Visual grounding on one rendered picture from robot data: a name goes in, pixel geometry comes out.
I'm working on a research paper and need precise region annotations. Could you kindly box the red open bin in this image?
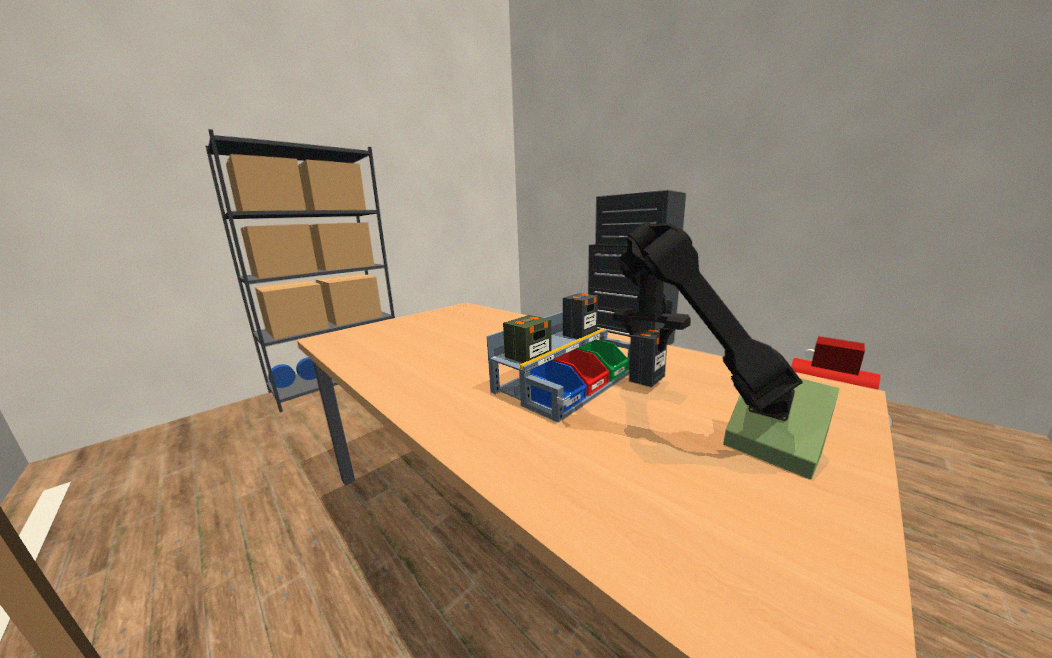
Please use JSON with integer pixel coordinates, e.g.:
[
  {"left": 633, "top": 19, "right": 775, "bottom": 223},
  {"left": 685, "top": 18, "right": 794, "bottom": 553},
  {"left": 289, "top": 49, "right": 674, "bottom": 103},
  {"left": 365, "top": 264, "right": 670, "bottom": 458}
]
[{"left": 552, "top": 348, "right": 609, "bottom": 396}]

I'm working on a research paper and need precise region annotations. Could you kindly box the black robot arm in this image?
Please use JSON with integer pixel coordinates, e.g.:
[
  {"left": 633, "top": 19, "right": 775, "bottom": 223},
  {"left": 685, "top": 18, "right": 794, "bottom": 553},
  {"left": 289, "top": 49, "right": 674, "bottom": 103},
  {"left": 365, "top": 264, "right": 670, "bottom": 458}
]
[{"left": 620, "top": 222, "right": 803, "bottom": 421}]

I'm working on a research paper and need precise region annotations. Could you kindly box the blue bin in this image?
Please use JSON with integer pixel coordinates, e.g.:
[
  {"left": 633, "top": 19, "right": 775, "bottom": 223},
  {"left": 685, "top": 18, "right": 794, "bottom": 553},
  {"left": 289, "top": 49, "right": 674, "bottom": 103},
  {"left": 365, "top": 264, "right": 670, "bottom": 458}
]
[{"left": 530, "top": 360, "right": 586, "bottom": 412}]

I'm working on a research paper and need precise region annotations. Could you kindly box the green open bin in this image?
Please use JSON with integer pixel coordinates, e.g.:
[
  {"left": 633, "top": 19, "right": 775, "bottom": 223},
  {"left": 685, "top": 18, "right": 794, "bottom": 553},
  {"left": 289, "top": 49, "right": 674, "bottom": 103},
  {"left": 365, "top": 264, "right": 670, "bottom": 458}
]
[{"left": 576, "top": 340, "right": 629, "bottom": 381}]

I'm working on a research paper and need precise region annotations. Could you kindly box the grey metal bin rack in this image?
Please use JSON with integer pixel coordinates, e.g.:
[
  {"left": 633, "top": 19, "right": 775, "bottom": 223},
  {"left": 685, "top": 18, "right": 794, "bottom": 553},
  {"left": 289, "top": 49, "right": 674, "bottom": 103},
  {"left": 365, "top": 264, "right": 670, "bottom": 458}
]
[{"left": 486, "top": 312, "right": 630, "bottom": 423}]

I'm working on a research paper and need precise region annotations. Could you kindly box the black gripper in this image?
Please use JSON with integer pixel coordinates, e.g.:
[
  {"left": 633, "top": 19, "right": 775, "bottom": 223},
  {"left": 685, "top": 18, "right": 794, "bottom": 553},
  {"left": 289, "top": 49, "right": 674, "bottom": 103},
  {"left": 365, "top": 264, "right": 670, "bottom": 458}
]
[{"left": 613, "top": 291, "right": 691, "bottom": 352}]

